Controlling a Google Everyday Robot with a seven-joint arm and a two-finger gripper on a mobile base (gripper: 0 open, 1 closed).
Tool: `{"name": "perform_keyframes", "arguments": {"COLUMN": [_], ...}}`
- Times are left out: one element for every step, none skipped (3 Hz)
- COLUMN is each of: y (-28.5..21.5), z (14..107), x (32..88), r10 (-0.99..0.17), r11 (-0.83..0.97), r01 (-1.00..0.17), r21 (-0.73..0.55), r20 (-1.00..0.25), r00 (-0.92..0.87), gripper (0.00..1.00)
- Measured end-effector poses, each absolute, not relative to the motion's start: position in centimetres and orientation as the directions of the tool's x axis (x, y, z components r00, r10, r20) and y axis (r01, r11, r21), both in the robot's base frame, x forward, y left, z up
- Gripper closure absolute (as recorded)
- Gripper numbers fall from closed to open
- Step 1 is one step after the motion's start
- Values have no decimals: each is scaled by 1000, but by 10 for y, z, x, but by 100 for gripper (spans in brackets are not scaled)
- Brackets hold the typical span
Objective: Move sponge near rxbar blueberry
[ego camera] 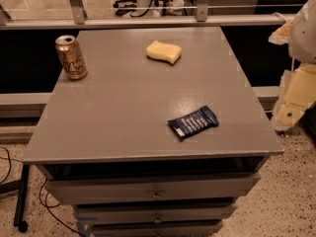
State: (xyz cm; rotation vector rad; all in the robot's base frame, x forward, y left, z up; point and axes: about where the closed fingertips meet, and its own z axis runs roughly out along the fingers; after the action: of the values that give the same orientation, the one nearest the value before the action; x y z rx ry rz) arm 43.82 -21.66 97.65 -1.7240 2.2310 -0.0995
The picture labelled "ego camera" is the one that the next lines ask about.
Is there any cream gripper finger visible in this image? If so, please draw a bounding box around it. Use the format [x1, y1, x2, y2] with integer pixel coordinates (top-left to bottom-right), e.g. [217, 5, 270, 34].
[271, 104, 305, 131]
[268, 21, 291, 45]

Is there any yellow sponge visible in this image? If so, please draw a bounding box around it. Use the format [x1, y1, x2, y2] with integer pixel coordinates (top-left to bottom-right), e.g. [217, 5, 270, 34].
[146, 40, 182, 64]

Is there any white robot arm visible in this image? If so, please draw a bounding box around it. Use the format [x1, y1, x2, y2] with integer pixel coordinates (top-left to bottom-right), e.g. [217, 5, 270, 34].
[269, 0, 316, 131]

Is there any blue rxbar wrapper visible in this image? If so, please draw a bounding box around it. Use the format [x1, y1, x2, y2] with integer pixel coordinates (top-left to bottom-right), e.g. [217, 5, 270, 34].
[168, 106, 219, 140]

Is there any top grey drawer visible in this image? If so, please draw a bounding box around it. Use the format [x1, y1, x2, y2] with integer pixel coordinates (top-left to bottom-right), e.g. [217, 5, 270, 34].
[45, 173, 261, 204]

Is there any grey drawer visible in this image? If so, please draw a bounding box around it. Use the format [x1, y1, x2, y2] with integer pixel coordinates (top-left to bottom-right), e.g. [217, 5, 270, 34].
[74, 202, 237, 224]
[92, 220, 223, 237]
[45, 173, 261, 204]

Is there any middle grey drawer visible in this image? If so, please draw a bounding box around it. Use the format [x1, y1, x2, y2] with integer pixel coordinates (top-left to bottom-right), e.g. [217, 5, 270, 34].
[74, 202, 237, 224]

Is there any bottom grey drawer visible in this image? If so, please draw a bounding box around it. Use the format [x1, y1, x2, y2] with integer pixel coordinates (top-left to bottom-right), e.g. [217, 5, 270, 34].
[92, 220, 223, 237]

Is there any black office chair base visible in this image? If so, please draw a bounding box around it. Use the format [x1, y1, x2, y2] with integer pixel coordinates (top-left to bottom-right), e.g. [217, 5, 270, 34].
[113, 0, 166, 18]

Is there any grey drawer cabinet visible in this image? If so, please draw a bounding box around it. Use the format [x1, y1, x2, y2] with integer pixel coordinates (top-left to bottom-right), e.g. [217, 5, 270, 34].
[22, 27, 285, 237]

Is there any gold soda can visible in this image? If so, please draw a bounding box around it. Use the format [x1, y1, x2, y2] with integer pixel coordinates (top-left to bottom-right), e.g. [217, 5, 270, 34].
[55, 35, 88, 80]

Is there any black stand leg with caster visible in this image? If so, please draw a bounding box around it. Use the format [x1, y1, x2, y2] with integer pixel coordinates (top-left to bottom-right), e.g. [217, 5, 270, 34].
[0, 165, 30, 233]

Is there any metal railing frame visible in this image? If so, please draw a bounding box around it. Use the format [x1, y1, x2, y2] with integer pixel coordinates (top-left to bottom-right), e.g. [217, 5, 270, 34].
[0, 0, 305, 30]

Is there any black floor cable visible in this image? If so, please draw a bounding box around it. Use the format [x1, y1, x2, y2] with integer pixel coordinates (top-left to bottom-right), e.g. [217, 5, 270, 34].
[0, 146, 87, 237]

